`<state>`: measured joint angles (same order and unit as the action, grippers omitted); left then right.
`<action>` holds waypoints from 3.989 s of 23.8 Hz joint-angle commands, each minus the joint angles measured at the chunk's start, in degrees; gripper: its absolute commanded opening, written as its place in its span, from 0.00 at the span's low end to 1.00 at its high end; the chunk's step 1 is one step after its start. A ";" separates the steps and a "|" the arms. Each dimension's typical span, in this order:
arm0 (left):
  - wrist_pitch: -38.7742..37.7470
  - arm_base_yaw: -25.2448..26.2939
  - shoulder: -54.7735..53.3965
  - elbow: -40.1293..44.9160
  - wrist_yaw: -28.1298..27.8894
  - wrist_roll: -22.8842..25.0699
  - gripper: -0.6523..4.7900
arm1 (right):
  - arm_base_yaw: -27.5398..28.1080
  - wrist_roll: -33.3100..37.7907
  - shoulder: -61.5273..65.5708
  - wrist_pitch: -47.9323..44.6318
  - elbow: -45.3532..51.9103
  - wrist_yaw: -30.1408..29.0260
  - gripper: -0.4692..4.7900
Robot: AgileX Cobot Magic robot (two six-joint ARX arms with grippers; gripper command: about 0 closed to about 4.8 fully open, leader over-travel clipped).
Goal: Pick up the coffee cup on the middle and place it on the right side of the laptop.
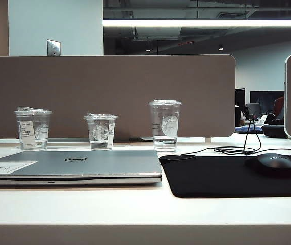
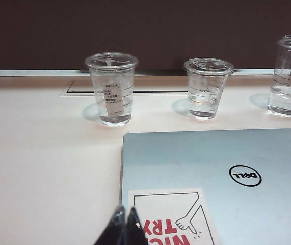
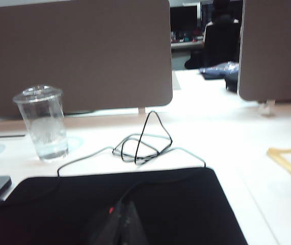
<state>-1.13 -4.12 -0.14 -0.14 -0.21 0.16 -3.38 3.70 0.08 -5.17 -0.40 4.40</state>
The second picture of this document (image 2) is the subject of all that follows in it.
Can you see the clear plastic cup white label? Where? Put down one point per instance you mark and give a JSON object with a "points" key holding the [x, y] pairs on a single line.
{"points": [[110, 76]]}

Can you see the silver Dell laptop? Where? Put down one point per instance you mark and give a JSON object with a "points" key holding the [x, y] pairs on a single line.
{"points": [[186, 158]]}

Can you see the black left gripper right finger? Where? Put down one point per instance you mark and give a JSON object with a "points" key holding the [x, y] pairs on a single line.
{"points": [[135, 234]]}

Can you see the tall clear plastic lidded cup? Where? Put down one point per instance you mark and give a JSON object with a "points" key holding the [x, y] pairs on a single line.
{"points": [[288, 76]]}

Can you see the clear plastic lidded coffee cup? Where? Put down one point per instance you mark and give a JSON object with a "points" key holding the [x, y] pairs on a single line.
{"points": [[204, 84]]}

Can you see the white red Nice Try sticker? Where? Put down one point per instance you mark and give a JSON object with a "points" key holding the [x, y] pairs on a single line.
{"points": [[165, 204]]}

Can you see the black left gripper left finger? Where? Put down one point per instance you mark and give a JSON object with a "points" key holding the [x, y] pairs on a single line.
{"points": [[114, 229]]}

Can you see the brown desk partition panel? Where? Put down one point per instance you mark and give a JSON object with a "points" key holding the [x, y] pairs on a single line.
{"points": [[145, 30]]}

